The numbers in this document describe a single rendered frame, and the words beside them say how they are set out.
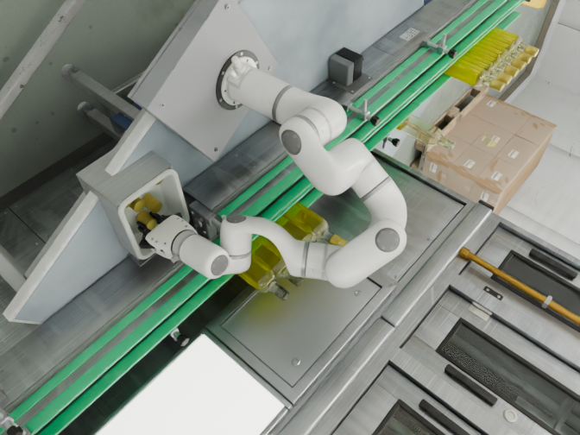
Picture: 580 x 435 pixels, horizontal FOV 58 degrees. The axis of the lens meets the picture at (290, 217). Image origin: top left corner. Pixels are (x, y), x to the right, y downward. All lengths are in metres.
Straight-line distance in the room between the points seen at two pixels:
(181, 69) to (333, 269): 0.55
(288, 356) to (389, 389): 0.29
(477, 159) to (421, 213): 3.53
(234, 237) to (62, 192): 0.98
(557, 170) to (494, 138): 1.26
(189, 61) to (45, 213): 0.97
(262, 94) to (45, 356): 0.82
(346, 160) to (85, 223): 0.64
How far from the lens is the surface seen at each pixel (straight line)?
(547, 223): 6.07
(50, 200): 2.04
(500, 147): 5.54
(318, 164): 1.13
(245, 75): 1.31
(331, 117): 1.19
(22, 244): 1.95
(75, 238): 1.36
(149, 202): 1.37
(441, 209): 1.87
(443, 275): 1.70
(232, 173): 1.51
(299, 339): 1.51
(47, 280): 1.40
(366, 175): 1.18
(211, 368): 1.50
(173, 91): 1.22
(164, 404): 1.49
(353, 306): 1.57
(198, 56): 1.25
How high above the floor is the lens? 1.65
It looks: 25 degrees down
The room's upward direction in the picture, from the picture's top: 124 degrees clockwise
